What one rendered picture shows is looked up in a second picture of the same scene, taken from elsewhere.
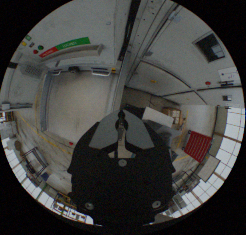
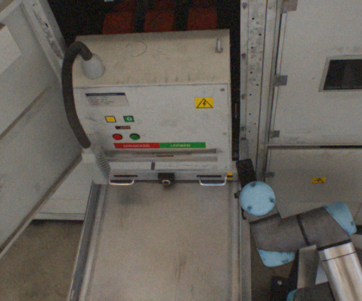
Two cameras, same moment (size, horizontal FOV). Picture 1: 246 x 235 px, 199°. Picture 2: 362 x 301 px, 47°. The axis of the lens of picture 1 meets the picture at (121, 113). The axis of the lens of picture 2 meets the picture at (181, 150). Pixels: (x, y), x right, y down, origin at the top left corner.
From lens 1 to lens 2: 1.20 m
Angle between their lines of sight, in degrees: 40
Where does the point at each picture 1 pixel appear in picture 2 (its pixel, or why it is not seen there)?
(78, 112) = (184, 245)
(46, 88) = (92, 209)
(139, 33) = (250, 111)
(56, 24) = (178, 126)
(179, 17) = (283, 78)
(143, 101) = not seen: hidden behind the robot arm
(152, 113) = not seen: hidden behind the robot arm
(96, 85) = (206, 201)
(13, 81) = not seen: outside the picture
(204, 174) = not seen: outside the picture
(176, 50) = (309, 111)
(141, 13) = (245, 88)
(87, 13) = (209, 126)
